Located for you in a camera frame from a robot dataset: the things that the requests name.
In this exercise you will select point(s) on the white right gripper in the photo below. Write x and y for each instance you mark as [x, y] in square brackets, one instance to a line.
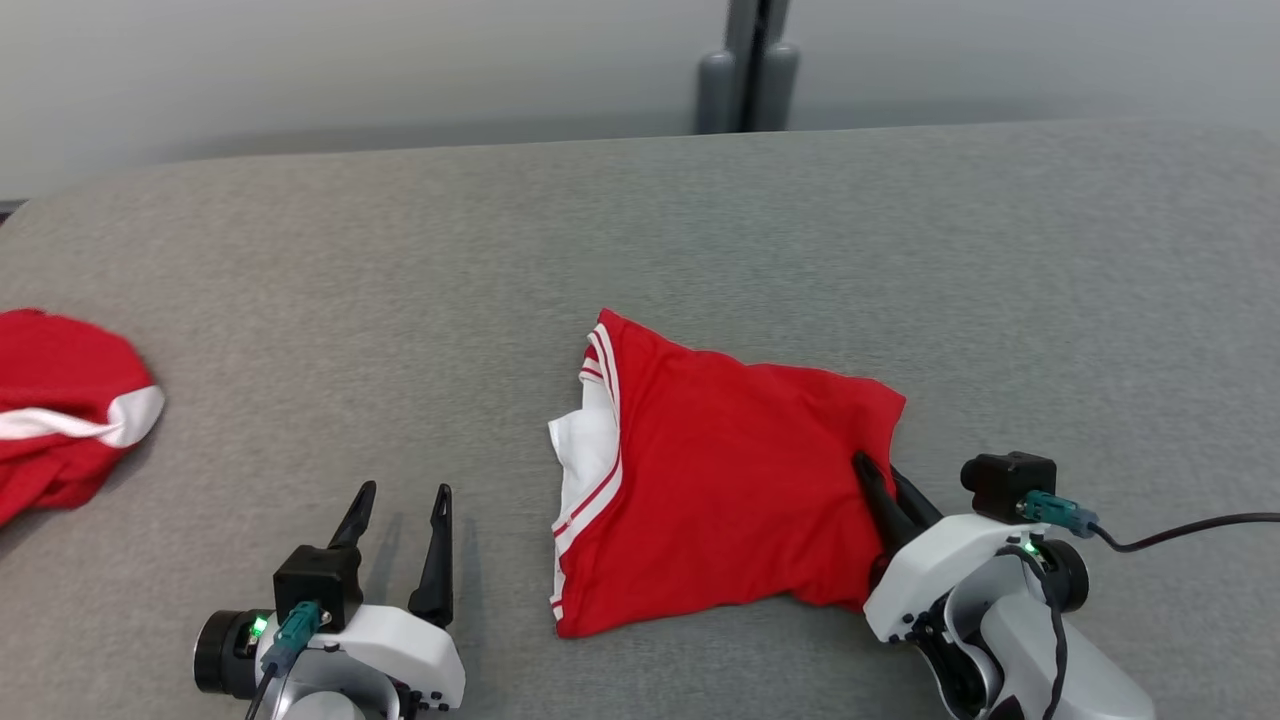
[930, 565]

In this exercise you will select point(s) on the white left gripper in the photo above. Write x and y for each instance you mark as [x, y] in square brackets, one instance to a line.
[400, 650]

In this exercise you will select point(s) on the red shirt white sleeves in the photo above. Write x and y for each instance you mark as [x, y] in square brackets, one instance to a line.
[740, 480]

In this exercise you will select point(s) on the red shorts white stripe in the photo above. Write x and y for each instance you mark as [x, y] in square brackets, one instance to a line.
[60, 360]

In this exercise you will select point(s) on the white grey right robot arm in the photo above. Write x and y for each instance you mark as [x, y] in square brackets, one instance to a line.
[1100, 690]

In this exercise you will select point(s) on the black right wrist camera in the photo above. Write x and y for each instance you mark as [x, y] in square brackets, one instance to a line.
[1005, 485]

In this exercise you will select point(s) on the grey cylindrical post cap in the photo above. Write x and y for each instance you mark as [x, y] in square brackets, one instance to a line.
[716, 95]
[777, 90]

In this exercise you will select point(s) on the grey metal partition post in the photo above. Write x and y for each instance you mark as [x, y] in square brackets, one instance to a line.
[740, 20]

